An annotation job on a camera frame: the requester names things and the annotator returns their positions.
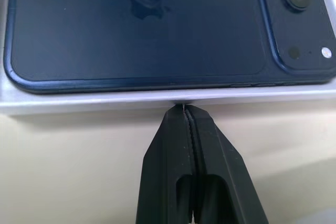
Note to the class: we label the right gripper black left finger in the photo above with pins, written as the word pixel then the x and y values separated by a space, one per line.
pixel 168 171

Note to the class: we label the dark blue smartphone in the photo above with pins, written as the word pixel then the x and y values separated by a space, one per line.
pixel 105 37

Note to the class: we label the white phone box base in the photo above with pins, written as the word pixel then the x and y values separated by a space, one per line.
pixel 78 103

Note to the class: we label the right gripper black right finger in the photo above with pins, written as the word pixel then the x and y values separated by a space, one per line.
pixel 223 176

